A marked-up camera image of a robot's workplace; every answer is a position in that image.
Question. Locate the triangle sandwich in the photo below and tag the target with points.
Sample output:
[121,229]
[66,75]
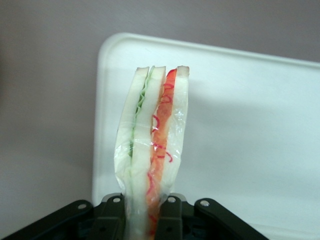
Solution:
[150,140]

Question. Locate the beige plastic tray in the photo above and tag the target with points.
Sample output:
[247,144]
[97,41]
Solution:
[250,125]

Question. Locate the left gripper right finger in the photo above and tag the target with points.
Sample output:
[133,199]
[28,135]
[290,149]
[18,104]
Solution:
[172,217]

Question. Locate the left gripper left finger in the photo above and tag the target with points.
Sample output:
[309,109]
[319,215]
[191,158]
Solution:
[110,217]

